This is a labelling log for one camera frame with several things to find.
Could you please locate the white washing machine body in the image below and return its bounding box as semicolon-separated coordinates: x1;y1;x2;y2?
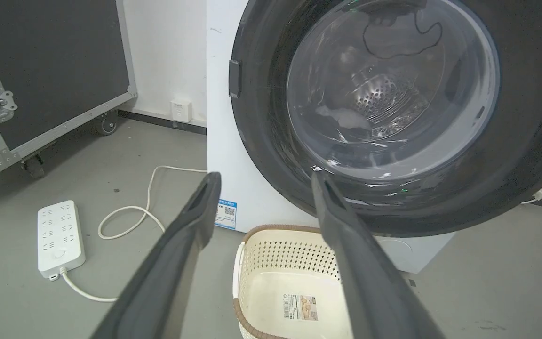
206;0;456;274

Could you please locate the black flight case with casters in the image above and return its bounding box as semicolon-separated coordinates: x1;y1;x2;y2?
0;0;138;208

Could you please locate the blue energy label sticker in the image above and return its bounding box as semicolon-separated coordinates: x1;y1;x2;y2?
215;199;238;231

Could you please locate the white wall socket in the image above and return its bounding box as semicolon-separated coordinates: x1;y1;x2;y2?
170;99;192;124

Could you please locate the white power strip cable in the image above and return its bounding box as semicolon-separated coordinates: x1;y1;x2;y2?
61;165;207;302

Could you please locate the cream perforated laundry basket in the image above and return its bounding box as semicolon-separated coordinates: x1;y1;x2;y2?
232;224;354;339

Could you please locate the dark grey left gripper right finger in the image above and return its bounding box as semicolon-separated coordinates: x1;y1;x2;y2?
311;170;446;339

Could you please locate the white power strip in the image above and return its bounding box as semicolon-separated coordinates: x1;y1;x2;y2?
37;200;86;282

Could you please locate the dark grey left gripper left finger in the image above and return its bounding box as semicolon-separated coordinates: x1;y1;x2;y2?
90;172;222;339

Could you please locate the round dark washing machine door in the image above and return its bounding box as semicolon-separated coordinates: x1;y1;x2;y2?
228;0;542;237

